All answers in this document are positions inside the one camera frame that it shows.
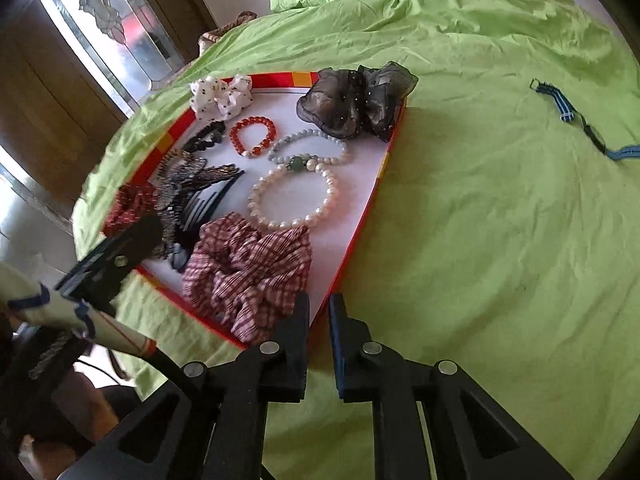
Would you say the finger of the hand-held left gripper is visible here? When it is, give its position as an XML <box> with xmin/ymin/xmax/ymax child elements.
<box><xmin>54</xmin><ymin>215</ymin><xmax>164</xmax><ymax>317</ymax></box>

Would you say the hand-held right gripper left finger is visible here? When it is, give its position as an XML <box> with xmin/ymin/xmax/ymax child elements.
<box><xmin>57</xmin><ymin>291</ymin><xmax>312</xmax><ymax>480</ymax></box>

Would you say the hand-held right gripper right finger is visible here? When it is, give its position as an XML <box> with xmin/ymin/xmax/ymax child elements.
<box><xmin>328</xmin><ymin>292</ymin><xmax>576</xmax><ymax>480</ymax></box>

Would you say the sequined black hair clip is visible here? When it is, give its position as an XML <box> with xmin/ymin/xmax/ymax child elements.
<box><xmin>155</xmin><ymin>152</ymin><xmax>246</xmax><ymax>261</ymax></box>

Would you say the pearl bracelet with green bead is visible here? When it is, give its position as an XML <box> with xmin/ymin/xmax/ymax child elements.
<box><xmin>247</xmin><ymin>156</ymin><xmax>338</xmax><ymax>232</ymax></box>

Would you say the black hair tie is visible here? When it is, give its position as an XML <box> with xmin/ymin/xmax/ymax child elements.
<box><xmin>180</xmin><ymin>120</ymin><xmax>228</xmax><ymax>153</ymax></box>

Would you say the red bead bracelet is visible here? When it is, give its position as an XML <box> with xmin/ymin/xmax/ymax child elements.
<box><xmin>229</xmin><ymin>116</ymin><xmax>277</xmax><ymax>157</ymax></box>

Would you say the red cardboard tray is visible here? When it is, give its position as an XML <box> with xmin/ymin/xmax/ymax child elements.
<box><xmin>102</xmin><ymin>71</ymin><xmax>407</xmax><ymax>351</ymax></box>

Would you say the pale blue bead bracelet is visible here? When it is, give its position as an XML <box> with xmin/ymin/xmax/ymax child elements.
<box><xmin>267</xmin><ymin>129</ymin><xmax>349</xmax><ymax>167</ymax></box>

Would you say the dark red scrunchie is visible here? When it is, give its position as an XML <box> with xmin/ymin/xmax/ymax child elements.
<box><xmin>104</xmin><ymin>182</ymin><xmax>160</xmax><ymax>236</ymax></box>

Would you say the red plaid scrunchie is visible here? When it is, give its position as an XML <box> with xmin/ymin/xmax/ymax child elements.
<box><xmin>182</xmin><ymin>212</ymin><xmax>313</xmax><ymax>345</ymax></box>

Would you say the person's clothing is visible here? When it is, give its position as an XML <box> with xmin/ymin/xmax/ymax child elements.
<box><xmin>0</xmin><ymin>317</ymin><xmax>143</xmax><ymax>480</ymax></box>

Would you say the white dotted scrunchie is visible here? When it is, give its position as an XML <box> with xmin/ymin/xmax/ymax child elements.
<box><xmin>190</xmin><ymin>74</ymin><xmax>254</xmax><ymax>122</ymax></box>

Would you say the green bedsheet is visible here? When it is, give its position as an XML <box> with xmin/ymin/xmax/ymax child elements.
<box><xmin>72</xmin><ymin>0</ymin><xmax>640</xmax><ymax>480</ymax></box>

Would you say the patterned glass door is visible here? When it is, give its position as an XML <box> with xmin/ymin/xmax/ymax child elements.
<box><xmin>37</xmin><ymin>0</ymin><xmax>183</xmax><ymax>116</ymax></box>

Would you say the woven bag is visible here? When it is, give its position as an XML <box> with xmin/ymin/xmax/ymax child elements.
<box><xmin>199</xmin><ymin>11</ymin><xmax>258</xmax><ymax>56</ymax></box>

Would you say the black organza scrunchie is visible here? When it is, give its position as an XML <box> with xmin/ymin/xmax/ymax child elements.
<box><xmin>296</xmin><ymin>61</ymin><xmax>418</xmax><ymax>142</ymax></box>

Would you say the black cable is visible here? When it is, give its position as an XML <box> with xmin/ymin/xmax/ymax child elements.
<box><xmin>75</xmin><ymin>355</ymin><xmax>136</xmax><ymax>386</ymax></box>

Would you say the wooden door frame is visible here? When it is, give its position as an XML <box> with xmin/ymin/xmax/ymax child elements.
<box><xmin>0</xmin><ymin>0</ymin><xmax>221</xmax><ymax>221</ymax></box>

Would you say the blue striped watch strap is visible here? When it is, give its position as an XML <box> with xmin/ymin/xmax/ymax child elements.
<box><xmin>531</xmin><ymin>78</ymin><xmax>640</xmax><ymax>162</ymax></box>

